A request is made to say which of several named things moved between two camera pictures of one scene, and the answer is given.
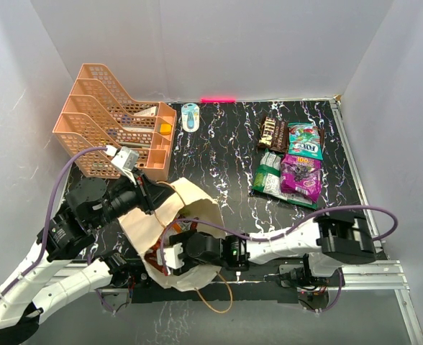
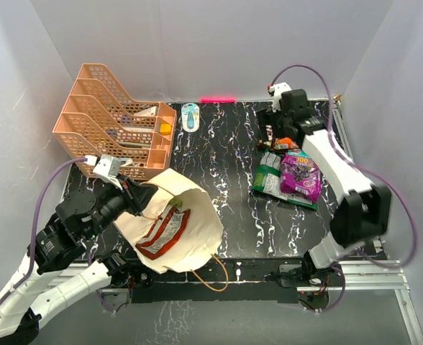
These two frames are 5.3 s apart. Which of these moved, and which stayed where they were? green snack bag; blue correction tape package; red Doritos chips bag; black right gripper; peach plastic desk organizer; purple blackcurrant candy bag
Moved: red Doritos chips bag; black right gripper
Stayed: green snack bag; blue correction tape package; purple blackcurrant candy bag; peach plastic desk organizer
